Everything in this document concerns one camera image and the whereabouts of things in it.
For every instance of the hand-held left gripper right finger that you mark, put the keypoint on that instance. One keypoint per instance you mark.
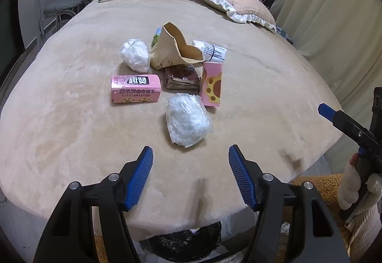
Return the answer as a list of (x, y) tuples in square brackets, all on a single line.
[(241, 179)]

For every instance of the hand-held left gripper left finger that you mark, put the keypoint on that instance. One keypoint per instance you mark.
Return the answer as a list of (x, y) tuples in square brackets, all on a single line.
[(140, 179)]

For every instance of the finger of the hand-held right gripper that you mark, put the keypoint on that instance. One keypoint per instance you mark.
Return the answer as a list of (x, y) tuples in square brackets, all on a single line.
[(326, 112)]

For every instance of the large white plastic bag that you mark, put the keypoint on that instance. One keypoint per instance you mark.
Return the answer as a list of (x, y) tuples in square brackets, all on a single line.
[(188, 120)]

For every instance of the pink cookie box black label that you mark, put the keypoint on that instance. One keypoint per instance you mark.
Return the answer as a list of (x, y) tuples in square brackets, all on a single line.
[(135, 90)]

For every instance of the pink cookie box paw print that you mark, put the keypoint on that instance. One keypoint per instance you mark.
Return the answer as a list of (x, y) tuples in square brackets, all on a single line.
[(212, 85)]

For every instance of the brown wrapper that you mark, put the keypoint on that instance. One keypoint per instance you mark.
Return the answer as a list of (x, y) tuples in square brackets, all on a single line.
[(182, 78)]

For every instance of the small white plastic bag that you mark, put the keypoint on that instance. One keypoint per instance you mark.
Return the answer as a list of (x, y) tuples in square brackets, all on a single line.
[(135, 53)]

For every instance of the white labelled packet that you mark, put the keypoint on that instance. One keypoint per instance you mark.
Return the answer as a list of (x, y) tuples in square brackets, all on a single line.
[(213, 51)]

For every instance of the brown paper bag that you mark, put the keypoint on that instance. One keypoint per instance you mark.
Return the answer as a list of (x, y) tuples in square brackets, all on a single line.
[(170, 48)]

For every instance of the green red snack wrapper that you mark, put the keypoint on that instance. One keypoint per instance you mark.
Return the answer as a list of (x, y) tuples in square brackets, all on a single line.
[(157, 36)]

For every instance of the person's right hand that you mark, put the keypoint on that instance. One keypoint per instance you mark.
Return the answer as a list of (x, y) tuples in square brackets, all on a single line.
[(349, 185)]

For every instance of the brown fluffy cloth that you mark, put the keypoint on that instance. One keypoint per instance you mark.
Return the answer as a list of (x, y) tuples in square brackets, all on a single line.
[(325, 188)]

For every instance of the beige plush blanket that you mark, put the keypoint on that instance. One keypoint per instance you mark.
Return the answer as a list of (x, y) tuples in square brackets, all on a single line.
[(74, 132)]

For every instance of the cream curtain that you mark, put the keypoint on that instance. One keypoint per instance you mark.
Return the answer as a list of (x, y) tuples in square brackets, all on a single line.
[(334, 27)]

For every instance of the dark patterned cloth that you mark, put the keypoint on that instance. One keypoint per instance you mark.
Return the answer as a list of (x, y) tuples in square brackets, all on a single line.
[(285, 34)]

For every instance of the chrome chair grey cushion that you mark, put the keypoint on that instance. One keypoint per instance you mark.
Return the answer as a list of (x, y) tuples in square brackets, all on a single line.
[(64, 2)]

